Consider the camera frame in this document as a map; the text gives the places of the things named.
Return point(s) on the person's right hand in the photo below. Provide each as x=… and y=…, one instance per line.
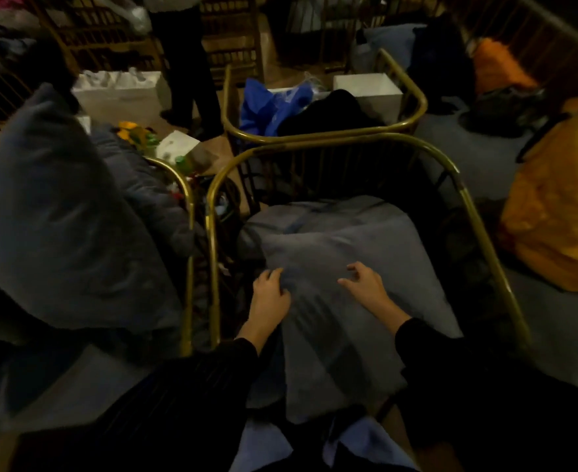
x=370, y=290

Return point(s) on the person's left hand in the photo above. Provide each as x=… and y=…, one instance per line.
x=269, y=302

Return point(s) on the grey square cushion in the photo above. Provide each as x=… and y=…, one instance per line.
x=48, y=216

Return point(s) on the person's right forearm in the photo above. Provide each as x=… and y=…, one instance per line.
x=466, y=388

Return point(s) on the person's left forearm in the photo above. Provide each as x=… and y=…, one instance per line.
x=186, y=403

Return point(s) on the blue cushion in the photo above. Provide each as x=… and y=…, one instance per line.
x=392, y=41

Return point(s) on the black clothing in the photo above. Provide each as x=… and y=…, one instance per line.
x=333, y=113
x=439, y=63

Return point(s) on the small white box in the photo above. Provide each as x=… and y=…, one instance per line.
x=176, y=144

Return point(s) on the blue plastic bag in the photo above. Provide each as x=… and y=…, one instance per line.
x=259, y=110

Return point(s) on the large white box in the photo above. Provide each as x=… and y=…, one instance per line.
x=367, y=90

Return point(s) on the white plastic bag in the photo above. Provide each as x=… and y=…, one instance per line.
x=313, y=83

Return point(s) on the black bag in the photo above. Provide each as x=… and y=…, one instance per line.
x=500, y=113

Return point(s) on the white foam box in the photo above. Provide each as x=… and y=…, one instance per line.
x=144, y=93
x=97, y=100

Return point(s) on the open white headset box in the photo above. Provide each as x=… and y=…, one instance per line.
x=83, y=125

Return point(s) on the gold frame blue sofa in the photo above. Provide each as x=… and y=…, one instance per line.
x=466, y=152

